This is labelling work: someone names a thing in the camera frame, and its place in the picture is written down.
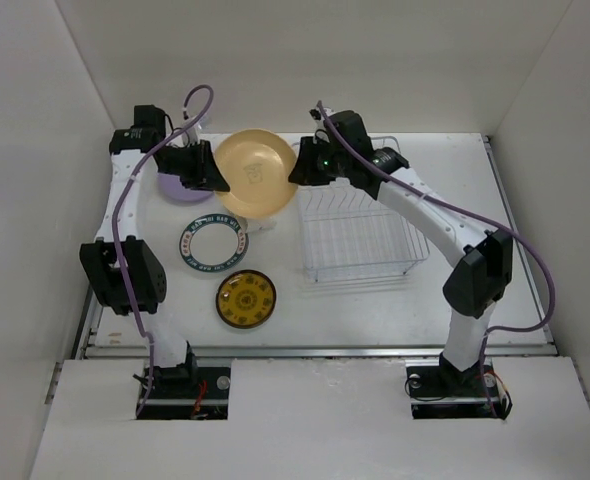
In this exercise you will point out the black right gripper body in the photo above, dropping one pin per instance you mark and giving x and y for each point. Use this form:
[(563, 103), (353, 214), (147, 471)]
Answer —
[(331, 164)]

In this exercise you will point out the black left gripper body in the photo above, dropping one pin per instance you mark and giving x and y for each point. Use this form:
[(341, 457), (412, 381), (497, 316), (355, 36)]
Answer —
[(183, 161)]

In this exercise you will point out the purple plastic plate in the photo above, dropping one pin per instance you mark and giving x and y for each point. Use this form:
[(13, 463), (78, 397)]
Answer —
[(172, 190)]

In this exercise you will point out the beige plastic plate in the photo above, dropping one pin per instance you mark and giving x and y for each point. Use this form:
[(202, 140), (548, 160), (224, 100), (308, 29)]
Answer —
[(256, 164)]

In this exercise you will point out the dark green rimmed plate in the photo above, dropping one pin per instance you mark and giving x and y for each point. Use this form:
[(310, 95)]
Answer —
[(213, 243)]

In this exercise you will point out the white wire dish rack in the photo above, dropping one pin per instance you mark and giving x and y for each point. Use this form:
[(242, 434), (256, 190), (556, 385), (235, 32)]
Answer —
[(349, 237)]

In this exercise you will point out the yellow rimmed amber plate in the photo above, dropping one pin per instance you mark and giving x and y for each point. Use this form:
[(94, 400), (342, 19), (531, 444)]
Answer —
[(246, 299)]

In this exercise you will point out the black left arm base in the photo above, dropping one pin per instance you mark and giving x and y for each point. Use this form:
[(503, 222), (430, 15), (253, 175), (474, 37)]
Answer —
[(180, 394)]

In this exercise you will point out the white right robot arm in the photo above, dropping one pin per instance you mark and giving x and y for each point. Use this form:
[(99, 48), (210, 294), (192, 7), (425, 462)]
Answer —
[(481, 258)]

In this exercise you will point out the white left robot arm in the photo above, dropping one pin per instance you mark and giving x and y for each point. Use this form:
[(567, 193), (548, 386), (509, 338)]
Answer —
[(124, 273)]

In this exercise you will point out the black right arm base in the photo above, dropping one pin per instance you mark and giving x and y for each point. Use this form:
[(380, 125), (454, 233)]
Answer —
[(435, 393)]

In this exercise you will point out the white cutlery holder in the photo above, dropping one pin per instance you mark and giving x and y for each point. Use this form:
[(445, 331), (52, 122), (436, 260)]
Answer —
[(250, 226)]

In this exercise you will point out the white foam front board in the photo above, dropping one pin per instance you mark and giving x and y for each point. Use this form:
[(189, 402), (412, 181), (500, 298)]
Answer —
[(301, 419)]

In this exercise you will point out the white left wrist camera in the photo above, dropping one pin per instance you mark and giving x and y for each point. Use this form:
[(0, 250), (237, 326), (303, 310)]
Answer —
[(192, 127)]

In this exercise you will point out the aluminium table frame rail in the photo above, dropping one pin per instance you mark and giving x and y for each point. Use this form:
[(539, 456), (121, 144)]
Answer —
[(403, 316)]

